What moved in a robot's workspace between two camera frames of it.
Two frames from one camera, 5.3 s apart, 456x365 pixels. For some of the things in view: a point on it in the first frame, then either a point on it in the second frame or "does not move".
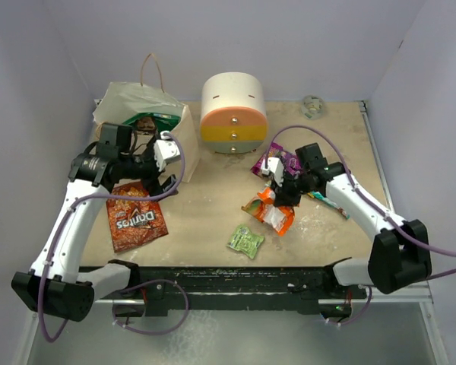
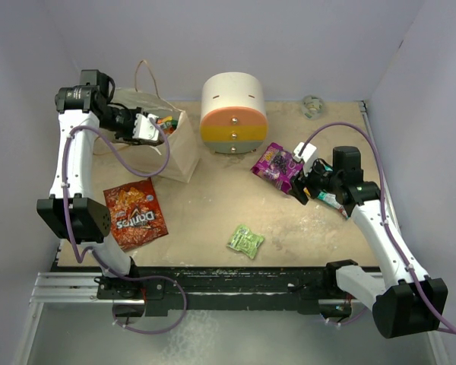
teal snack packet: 321,196 does not move
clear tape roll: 312,107 does not move
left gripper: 152,185 -> 133,113
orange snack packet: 263,207 -> 168,123
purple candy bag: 290,162 does not move
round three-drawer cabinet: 233,115 does not move
